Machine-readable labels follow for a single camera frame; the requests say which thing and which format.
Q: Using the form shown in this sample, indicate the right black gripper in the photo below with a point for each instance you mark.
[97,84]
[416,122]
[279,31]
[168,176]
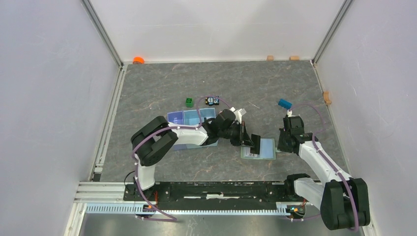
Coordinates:
[280,146]

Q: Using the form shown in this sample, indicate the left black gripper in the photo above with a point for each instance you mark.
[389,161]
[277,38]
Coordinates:
[243,139]

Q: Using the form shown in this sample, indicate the silver VIP card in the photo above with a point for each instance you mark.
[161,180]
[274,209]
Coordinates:
[245,153]

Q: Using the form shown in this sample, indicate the green card holder wallet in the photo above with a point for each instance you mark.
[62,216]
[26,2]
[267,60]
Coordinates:
[268,150]

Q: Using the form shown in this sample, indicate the blue three-compartment organizer tray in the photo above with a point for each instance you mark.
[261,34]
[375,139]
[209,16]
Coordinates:
[189,117]

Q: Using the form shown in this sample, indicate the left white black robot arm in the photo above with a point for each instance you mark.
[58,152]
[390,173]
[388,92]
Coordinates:
[154,140]

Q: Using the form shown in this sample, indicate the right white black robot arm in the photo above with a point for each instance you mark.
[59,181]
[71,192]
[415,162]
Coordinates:
[342,200]

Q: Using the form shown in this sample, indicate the blue toy brick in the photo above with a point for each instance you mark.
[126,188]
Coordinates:
[285,104]

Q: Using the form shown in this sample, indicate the curved wooden piece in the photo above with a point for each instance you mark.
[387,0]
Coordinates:
[326,98]

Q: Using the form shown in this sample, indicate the black blue owl toy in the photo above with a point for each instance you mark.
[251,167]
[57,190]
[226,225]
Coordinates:
[212,101]

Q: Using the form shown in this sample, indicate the green toy cube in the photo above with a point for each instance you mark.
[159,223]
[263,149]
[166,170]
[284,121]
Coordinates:
[189,102]

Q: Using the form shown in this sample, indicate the orange round cap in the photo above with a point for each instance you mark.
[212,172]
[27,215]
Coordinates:
[138,60]

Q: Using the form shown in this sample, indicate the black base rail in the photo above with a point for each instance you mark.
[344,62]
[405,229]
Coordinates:
[220,195]

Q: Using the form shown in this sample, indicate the aluminium frame rail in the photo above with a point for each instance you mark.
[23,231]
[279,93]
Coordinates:
[146,210]

